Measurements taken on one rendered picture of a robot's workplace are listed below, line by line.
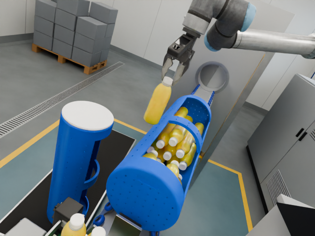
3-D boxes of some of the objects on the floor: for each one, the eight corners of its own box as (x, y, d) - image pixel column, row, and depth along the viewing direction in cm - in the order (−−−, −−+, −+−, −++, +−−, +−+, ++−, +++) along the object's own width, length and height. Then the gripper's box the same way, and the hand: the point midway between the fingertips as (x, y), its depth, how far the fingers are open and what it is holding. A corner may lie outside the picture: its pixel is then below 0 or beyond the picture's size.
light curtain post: (190, 186, 248) (279, 44, 167) (189, 189, 243) (280, 45, 162) (185, 183, 249) (271, 41, 168) (184, 187, 244) (272, 42, 163)
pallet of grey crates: (106, 65, 476) (119, 10, 419) (88, 74, 405) (101, 9, 349) (57, 45, 479) (63, -13, 422) (31, 50, 409) (35, -19, 352)
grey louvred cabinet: (270, 157, 380) (328, 86, 311) (333, 298, 191) (516, 196, 122) (243, 145, 381) (294, 71, 312) (276, 273, 193) (426, 159, 123)
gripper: (207, 38, 82) (183, 87, 90) (181, 26, 84) (160, 75, 92) (205, 36, 74) (178, 90, 82) (176, 23, 76) (153, 77, 84)
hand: (168, 80), depth 84 cm, fingers closed on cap, 4 cm apart
